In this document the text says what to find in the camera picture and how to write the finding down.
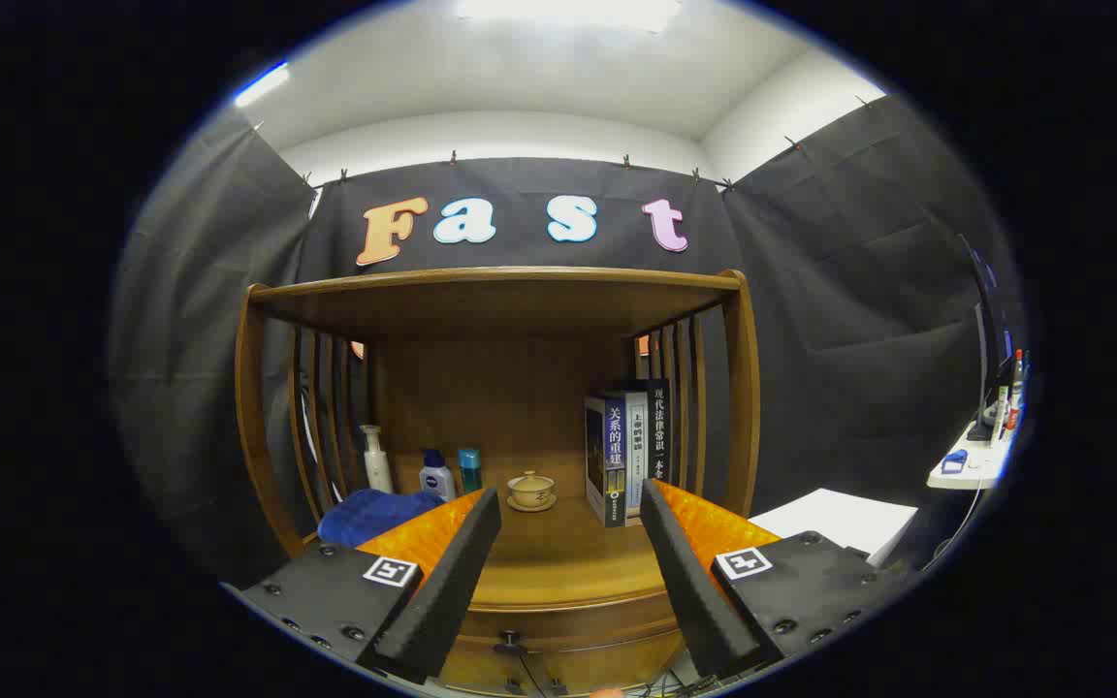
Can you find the black floor cables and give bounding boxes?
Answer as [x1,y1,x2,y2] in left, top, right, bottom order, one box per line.
[515,651,719,698]

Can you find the white cable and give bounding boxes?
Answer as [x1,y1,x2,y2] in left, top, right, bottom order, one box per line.
[922,480,986,573]

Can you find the blue towel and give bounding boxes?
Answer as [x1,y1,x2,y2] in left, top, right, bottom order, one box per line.
[317,489,445,550]

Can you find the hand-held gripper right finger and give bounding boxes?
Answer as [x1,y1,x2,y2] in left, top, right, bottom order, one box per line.
[638,478,909,680]

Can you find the white side table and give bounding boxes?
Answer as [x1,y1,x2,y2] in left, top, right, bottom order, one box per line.
[927,417,1020,491]

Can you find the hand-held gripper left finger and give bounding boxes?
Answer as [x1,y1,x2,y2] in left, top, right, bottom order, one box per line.
[219,487,503,685]

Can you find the wooden drawer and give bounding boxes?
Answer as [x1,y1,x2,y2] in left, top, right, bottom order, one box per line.
[442,609,687,675]

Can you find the white bottle blue cap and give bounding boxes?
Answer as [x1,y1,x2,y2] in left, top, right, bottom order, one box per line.
[419,448,456,503]

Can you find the white box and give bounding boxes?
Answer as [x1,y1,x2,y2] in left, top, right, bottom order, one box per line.
[750,488,920,568]

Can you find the black backdrop cloth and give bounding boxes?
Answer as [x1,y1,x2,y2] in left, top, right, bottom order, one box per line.
[108,92,1005,592]

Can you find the wooden countertop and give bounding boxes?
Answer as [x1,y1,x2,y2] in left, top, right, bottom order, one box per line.
[306,451,753,612]

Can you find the pale blue book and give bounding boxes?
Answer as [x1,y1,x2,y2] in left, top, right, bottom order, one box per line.
[622,391,652,520]

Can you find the white pump bottle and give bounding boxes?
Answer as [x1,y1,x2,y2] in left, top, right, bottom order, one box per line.
[361,425,395,495]

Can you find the computer monitor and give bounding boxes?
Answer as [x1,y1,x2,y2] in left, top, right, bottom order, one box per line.
[956,233,1015,442]

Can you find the black book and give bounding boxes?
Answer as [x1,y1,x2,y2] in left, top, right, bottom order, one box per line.
[646,378,673,486]

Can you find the dark blue book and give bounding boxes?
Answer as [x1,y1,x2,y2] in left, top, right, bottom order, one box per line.
[585,393,629,529]

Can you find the wooden cabinet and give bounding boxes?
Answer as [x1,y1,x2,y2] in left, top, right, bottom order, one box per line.
[234,267,763,697]

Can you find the beige lidded teacup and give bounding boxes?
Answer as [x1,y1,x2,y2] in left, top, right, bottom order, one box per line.
[506,470,558,513]

